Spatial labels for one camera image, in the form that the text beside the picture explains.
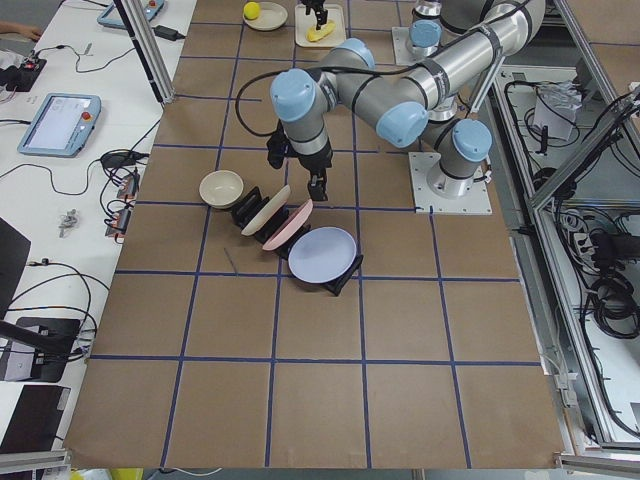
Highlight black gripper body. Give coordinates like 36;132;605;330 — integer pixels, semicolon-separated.
301;0;325;11
266;127;333;173

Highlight teach pendant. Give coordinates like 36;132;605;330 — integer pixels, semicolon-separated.
17;93;102;158
97;0;169;29

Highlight cream bowl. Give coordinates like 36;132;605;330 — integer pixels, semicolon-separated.
199;170;244;209

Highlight near teach pendant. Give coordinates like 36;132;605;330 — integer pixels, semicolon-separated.
17;93;102;158

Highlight bread piece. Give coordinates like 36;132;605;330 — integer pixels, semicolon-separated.
305;20;336;43

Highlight cream plate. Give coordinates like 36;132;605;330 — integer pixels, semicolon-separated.
241;185;291;236

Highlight blue plate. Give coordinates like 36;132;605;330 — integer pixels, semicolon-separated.
288;227;356;284

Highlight cream oval dish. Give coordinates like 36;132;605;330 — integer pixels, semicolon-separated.
243;1;288;31

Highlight black dish rack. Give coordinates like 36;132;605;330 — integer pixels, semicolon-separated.
231;185;363;296

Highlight black power adapter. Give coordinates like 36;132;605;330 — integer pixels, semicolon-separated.
152;25;186;41

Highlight cream tray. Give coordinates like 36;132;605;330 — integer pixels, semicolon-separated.
294;3;348;49

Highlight pink plate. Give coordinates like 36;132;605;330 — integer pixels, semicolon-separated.
262;199;314;251

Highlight aluminium frame post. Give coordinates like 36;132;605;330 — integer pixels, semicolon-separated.
114;0;175;105

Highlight yellow lemon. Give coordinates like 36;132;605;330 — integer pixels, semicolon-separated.
243;1;261;21

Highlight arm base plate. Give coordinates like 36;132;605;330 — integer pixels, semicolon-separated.
391;27;427;66
409;152;493;215

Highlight far teach pendant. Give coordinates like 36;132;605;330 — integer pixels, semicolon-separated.
97;0;169;29

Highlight black monitor stand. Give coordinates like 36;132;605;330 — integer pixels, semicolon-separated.
1;317;80;383

